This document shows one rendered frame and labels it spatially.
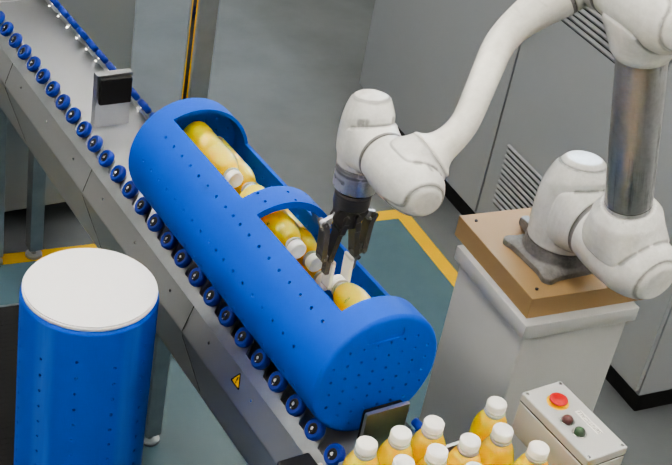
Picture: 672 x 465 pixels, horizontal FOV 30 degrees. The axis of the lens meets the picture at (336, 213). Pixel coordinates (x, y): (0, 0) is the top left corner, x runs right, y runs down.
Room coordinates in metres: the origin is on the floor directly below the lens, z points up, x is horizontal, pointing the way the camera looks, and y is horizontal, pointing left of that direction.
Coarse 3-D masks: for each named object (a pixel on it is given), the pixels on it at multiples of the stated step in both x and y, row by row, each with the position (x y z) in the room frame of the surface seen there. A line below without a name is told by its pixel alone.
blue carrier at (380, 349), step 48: (144, 144) 2.46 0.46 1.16; (192, 144) 2.40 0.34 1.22; (240, 144) 2.63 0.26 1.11; (144, 192) 2.43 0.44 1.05; (192, 192) 2.28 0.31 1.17; (288, 192) 2.26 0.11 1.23; (192, 240) 2.22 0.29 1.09; (240, 240) 2.12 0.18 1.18; (240, 288) 2.05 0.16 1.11; (288, 288) 1.98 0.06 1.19; (288, 336) 1.90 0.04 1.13; (336, 336) 1.85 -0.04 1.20; (384, 336) 1.89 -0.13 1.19; (432, 336) 1.95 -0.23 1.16; (336, 384) 1.83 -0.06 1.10; (384, 384) 1.90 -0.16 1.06
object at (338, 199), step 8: (336, 192) 2.10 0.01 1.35; (336, 200) 2.10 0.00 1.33; (344, 200) 2.09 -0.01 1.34; (352, 200) 2.08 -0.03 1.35; (360, 200) 2.09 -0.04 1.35; (368, 200) 2.10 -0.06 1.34; (336, 208) 2.09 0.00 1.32; (344, 208) 2.09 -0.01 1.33; (352, 208) 2.08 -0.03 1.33; (360, 208) 2.09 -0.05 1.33; (368, 208) 2.11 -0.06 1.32; (336, 216) 2.09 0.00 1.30; (344, 216) 2.10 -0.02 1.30; (352, 216) 2.11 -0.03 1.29; (336, 224) 2.10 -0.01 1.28; (352, 224) 2.12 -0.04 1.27
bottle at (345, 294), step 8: (344, 280) 2.11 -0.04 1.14; (336, 288) 2.08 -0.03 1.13; (344, 288) 2.07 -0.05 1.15; (352, 288) 2.07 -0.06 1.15; (360, 288) 2.07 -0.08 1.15; (336, 296) 2.06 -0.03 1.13; (344, 296) 2.05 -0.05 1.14; (352, 296) 2.04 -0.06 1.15; (360, 296) 2.04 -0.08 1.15; (368, 296) 2.05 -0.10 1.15; (336, 304) 2.05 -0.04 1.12; (344, 304) 2.03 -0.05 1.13; (352, 304) 2.03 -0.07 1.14
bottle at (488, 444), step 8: (488, 440) 1.78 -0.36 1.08; (480, 448) 1.77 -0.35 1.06; (488, 448) 1.76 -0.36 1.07; (496, 448) 1.76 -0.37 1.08; (504, 448) 1.76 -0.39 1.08; (512, 448) 1.77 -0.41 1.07; (488, 456) 1.75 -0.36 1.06; (496, 456) 1.75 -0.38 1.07; (504, 456) 1.75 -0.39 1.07; (512, 456) 1.76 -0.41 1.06; (488, 464) 1.75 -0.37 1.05; (496, 464) 1.74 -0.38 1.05; (504, 464) 1.75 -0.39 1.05; (512, 464) 1.76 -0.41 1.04
